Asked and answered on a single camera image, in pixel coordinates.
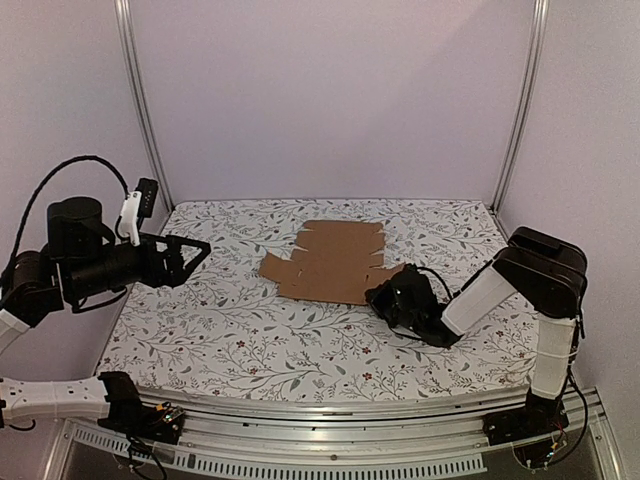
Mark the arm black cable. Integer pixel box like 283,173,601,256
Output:
2,154,132,281
389,266,496,341

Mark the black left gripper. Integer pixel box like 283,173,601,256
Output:
67,232,213,299

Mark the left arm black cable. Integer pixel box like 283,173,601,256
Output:
2,154,132,281

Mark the aluminium frame post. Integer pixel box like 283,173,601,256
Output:
114,0,175,212
490,0,550,216

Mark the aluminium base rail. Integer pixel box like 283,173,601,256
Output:
47,384,621,480

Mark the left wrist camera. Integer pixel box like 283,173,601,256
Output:
115,178,159,247

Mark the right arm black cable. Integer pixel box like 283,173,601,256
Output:
389,266,496,341

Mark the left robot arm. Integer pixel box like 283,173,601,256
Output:
1,192,211,443

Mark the right aluminium frame post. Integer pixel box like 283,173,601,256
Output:
490,0,550,216

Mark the left aluminium frame post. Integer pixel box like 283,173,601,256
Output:
114,0,175,212

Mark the floral patterned table mat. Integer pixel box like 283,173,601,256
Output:
98,199,538,403

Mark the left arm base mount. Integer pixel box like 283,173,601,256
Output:
97,372,186,445

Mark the brown cardboard box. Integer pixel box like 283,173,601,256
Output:
258,220,404,305

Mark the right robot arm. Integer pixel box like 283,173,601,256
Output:
365,226,588,436

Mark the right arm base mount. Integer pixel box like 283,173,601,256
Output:
482,391,569,469

